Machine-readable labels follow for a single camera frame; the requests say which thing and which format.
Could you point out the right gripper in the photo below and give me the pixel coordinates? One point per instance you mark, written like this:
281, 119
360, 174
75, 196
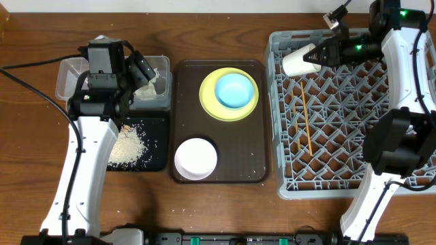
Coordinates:
335, 52

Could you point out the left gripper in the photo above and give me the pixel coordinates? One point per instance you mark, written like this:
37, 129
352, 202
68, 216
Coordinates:
137, 70

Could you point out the white napkin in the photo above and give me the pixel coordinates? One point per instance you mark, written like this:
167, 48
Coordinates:
148, 91

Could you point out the white cup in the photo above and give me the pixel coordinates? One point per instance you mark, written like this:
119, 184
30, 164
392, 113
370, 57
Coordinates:
294, 65

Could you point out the yellow plate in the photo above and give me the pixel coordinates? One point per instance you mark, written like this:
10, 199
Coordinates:
210, 103

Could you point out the wooden chopstick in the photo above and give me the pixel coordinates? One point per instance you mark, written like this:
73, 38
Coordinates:
306, 120
296, 121

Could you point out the light blue bowl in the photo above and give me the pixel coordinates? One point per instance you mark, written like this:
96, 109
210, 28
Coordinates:
234, 91

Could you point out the pink bowl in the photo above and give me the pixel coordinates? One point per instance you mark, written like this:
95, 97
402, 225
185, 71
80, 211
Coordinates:
195, 159

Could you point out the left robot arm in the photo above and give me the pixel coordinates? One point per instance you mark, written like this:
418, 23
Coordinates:
74, 215

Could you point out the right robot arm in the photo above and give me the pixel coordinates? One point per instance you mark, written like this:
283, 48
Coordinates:
403, 139

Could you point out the grey dishwasher rack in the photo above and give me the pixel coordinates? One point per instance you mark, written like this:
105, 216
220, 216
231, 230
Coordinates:
343, 103

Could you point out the black plastic bin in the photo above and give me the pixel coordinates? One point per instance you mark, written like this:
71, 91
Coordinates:
158, 124

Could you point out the clear plastic bin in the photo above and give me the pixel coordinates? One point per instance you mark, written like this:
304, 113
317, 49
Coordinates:
70, 69

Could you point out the pile of rice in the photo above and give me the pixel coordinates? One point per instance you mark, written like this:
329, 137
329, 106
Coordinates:
133, 150

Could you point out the brown serving tray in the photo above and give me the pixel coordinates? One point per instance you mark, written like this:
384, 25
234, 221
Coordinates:
243, 146

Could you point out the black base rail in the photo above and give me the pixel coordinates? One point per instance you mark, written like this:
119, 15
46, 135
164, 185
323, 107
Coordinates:
305, 238

